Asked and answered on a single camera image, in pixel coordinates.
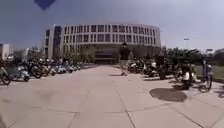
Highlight street lamp pole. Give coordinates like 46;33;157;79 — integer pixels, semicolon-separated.
183;37;190;51

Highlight row of parked motorbikes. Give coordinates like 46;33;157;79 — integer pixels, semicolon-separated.
127;54;198;90

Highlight blue bicycle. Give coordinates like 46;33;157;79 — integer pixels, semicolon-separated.
198;58;214;94

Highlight green grass strip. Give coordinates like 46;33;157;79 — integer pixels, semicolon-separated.
194;64;224;80

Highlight large curved multi-storey building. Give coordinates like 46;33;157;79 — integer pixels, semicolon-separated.
43;22;162;65

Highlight person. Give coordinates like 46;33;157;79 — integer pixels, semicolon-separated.
118;41;131;77

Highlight white building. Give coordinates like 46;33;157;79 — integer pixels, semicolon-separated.
0;43;11;62

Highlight row of trees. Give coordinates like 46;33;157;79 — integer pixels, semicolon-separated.
132;45;224;67

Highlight row of parked scooters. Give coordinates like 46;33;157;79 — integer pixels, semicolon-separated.
0;58;83;86

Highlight pale concrete slab pavement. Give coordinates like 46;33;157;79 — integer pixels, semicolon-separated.
0;64;224;128

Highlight dark round ground cover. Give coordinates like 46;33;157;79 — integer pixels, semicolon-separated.
149;87;188;103

